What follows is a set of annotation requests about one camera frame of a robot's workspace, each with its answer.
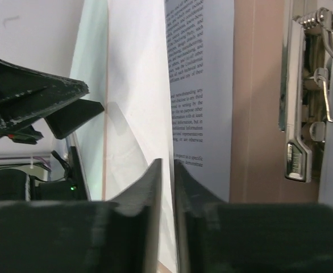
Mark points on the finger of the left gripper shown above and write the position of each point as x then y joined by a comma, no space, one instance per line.
68,119
27,96

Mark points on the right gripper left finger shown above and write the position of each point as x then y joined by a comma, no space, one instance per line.
119,235

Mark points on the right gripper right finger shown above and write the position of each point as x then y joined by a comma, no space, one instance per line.
257,239

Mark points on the printed paper sheet under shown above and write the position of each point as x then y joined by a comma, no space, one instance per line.
138,107

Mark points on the metal folder clip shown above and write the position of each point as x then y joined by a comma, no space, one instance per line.
306,95

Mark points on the printed paper sheet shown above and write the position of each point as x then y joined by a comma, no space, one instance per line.
200,47

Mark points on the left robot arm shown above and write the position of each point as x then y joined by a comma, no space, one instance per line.
18,185

